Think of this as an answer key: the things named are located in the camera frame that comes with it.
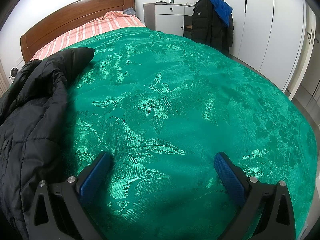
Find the white desk with drawer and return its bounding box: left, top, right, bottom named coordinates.
left=143, top=3, right=197, bottom=38

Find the green patterned blanket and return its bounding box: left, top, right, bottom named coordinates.
left=6, top=26, right=317, bottom=240

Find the pink striped bed sheet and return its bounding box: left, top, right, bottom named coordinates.
left=30, top=10, right=148, bottom=61

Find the small white fan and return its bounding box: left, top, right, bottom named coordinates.
left=9, top=66, right=21, bottom=83

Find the white door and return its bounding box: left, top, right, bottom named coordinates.
left=290, top=2, right=320, bottom=103

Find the wooden headboard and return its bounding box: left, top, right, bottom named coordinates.
left=20, top=0, right=137, bottom=64

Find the white wardrobe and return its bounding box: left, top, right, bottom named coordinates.
left=205, top=0, right=307, bottom=92

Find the long black coat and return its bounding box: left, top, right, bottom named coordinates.
left=190, top=0, right=234, bottom=53

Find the blue hoodie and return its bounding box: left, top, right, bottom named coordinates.
left=206, top=0, right=233, bottom=28

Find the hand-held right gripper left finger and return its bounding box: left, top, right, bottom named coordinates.
left=30, top=151, right=112, bottom=240

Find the black puffer jacket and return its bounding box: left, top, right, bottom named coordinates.
left=0, top=47, right=95, bottom=240

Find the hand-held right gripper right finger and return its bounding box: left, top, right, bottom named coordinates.
left=214, top=152, right=296, bottom=240

